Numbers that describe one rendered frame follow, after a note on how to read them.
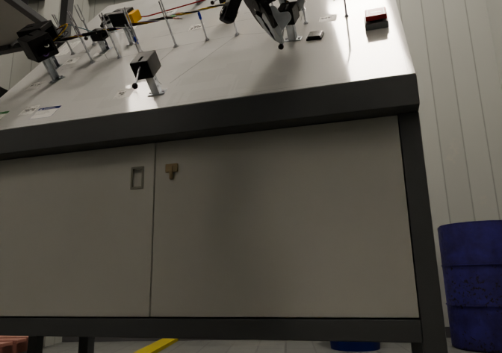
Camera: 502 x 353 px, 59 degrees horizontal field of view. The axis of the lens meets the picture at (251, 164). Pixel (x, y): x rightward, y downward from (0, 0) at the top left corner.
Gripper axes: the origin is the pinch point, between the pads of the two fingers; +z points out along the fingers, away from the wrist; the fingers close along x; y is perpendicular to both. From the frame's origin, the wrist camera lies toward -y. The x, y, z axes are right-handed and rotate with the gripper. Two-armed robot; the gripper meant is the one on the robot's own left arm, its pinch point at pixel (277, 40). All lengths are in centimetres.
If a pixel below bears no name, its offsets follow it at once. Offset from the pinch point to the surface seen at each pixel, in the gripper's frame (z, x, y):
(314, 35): 5.6, 3.2, 10.3
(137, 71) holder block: -13.1, 7.0, -30.8
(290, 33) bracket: 2.6, 7.3, 6.5
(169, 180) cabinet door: 9.3, -4.5, -41.0
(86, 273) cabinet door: 15, -3, -69
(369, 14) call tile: 7.9, -3.9, 22.2
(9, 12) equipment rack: -47, 89, -51
